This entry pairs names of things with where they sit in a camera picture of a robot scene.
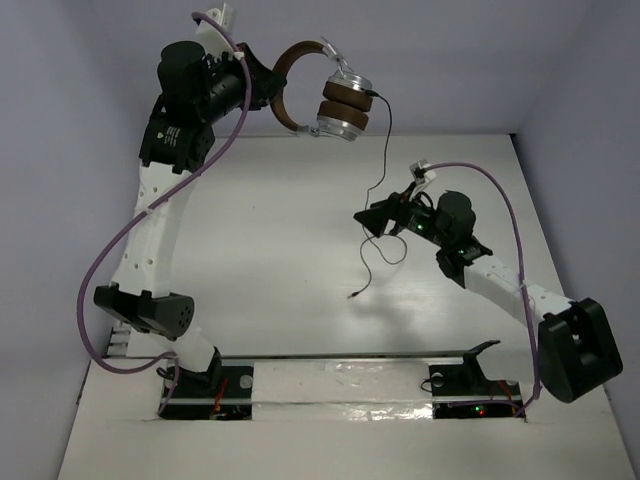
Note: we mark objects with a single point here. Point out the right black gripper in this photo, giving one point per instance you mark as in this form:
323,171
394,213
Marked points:
396,207

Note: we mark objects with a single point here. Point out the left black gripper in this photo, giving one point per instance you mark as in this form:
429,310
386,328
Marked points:
252,78

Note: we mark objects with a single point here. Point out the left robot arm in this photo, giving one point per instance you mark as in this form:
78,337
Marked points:
198,88

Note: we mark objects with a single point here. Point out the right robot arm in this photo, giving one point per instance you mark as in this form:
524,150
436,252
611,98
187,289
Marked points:
573,347

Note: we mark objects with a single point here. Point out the white foil taped panel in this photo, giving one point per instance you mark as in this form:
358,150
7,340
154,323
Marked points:
340,390

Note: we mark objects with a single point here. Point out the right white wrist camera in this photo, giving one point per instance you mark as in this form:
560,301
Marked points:
423,175

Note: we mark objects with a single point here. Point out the left side aluminium rail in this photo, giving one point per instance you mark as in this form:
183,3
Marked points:
120,334

